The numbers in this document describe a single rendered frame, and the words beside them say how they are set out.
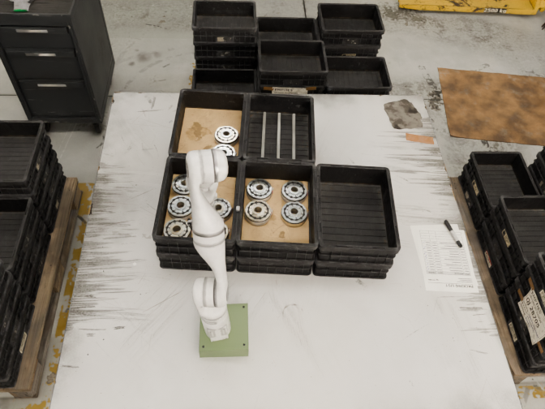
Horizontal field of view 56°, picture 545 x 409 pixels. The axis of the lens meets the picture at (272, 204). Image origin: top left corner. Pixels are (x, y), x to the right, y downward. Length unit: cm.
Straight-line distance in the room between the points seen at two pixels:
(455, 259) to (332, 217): 55
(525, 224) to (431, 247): 81
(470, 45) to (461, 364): 312
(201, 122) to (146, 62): 175
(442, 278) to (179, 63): 262
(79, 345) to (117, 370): 17
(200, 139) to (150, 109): 44
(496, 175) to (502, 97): 109
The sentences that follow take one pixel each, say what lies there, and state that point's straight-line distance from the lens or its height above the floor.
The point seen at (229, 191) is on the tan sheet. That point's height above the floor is 83.
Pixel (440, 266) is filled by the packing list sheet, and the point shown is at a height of 70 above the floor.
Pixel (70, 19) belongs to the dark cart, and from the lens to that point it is 301.
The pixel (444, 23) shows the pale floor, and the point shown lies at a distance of 480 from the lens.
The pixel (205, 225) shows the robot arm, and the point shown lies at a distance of 143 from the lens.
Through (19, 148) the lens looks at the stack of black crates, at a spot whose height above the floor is 49.
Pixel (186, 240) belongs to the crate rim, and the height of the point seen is 93.
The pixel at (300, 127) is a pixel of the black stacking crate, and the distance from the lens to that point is 237.
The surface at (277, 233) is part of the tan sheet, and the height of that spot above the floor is 83.
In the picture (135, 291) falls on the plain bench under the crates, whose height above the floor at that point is 70.
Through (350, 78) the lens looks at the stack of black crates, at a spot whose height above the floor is 38.
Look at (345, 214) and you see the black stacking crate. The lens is 208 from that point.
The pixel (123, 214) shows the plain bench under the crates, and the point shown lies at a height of 70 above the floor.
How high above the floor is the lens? 249
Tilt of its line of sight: 53 degrees down
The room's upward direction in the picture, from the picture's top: 5 degrees clockwise
